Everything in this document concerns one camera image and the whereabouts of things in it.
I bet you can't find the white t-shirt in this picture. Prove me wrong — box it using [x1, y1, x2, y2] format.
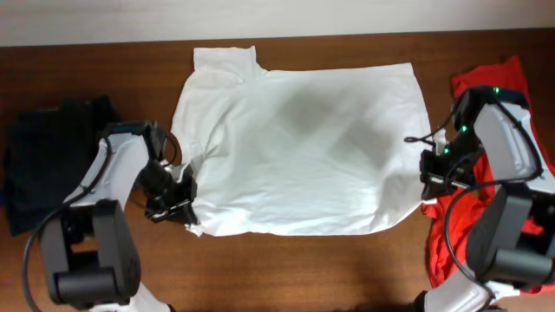
[172, 48, 430, 237]

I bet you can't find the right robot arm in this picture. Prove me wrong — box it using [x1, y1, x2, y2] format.
[412, 85, 554, 311]

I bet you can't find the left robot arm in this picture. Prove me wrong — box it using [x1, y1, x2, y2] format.
[34, 121, 198, 311]

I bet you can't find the red t-shirt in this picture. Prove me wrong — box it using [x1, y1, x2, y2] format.
[422, 55, 532, 288]

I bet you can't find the folded black shirt on top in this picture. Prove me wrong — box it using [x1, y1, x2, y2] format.
[3, 98, 105, 212]

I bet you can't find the folded dark shirt beneath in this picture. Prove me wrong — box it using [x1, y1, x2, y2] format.
[0, 94, 121, 237]

